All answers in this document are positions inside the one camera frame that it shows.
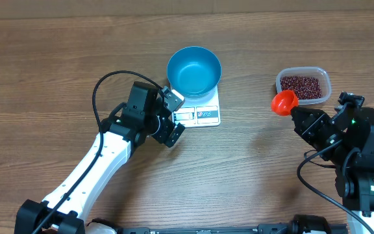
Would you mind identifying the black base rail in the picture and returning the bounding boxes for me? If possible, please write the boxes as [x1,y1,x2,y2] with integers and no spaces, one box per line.
[86,214,350,234]

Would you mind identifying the red scoop with blue handle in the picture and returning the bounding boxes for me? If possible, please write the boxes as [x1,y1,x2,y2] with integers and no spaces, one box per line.
[271,90,299,116]

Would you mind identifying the blue bowl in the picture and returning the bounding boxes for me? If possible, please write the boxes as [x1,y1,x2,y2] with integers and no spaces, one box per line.
[166,46,222,98]

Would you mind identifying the red beans in container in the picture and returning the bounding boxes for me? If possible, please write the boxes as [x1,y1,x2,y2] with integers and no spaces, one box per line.
[280,76,323,99]

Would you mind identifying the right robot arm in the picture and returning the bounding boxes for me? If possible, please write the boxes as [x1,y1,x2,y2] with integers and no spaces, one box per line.
[291,104,374,233]

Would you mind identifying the white kitchen scale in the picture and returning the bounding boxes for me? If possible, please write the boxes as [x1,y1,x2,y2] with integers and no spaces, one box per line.
[171,87,221,128]

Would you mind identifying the clear plastic container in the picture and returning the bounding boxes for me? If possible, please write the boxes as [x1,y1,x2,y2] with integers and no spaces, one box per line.
[275,66,332,105]

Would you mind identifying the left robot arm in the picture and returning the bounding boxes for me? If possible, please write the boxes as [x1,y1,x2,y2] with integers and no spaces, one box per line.
[14,81,185,233]

